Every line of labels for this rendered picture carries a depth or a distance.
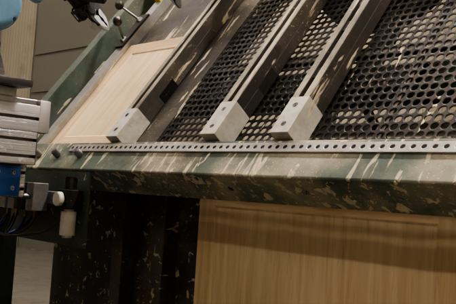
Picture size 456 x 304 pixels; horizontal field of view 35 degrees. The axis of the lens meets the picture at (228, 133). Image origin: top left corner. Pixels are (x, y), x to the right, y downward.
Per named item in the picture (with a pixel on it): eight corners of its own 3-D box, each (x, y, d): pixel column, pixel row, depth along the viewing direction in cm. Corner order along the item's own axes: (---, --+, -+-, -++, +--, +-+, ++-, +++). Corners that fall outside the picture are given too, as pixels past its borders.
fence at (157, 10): (43, 151, 274) (35, 144, 272) (176, -10, 319) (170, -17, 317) (49, 151, 270) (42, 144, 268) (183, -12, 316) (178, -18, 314)
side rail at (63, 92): (21, 161, 295) (3, 143, 289) (166, -12, 348) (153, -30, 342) (28, 161, 291) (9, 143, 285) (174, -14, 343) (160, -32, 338)
